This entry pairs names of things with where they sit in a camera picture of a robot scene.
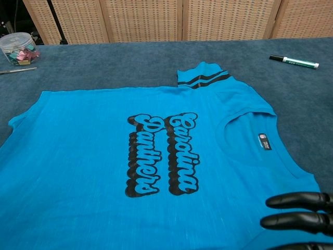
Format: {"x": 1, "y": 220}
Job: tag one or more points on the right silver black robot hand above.
{"x": 299, "y": 221}

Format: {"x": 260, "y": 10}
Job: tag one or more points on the blue Carolina Panthers T-shirt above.
{"x": 78, "y": 156}

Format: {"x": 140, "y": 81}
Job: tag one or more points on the white marker with black cap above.
{"x": 296, "y": 62}

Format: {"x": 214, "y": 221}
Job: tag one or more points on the blue carpet table cover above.
{"x": 104, "y": 65}

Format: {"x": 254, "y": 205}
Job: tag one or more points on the wicker folding screen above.
{"x": 143, "y": 18}

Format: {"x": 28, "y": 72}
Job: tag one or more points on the black tripod stand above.
{"x": 55, "y": 18}

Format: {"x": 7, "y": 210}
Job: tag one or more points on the clear jar of binder clips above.
{"x": 18, "y": 49}

